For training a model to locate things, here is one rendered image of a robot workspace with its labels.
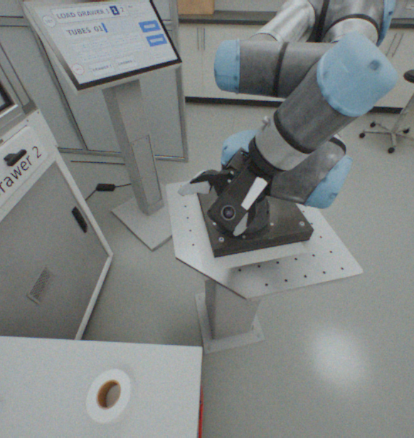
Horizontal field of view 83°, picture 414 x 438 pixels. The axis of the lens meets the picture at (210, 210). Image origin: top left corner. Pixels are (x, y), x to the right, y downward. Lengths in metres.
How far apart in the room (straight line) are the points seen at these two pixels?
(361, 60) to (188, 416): 0.54
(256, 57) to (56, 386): 0.64
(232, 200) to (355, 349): 1.24
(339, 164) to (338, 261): 0.28
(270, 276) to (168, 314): 0.87
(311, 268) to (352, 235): 1.25
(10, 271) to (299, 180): 0.87
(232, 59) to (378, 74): 0.21
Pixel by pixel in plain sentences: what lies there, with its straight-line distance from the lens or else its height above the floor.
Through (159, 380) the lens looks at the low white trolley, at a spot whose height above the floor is 0.76.
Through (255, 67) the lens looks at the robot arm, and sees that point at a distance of 0.41.
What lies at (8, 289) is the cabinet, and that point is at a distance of 0.98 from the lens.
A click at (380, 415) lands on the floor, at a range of 1.46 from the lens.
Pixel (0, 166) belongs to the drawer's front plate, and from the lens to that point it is 0.88.
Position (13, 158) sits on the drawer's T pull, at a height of 0.91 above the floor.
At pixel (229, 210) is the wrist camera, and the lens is 0.33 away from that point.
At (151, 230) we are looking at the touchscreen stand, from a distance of 1.65.
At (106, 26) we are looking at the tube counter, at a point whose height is 1.11.
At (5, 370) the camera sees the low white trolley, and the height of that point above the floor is 0.76.
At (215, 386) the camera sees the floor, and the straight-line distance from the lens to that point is 1.29.
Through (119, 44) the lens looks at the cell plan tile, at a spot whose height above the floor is 1.06.
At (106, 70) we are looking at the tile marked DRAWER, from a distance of 1.16.
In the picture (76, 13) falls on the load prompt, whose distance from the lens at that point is 1.26.
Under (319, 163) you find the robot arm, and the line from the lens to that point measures 0.50.
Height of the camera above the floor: 1.28
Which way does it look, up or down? 46 degrees down
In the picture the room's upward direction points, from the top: straight up
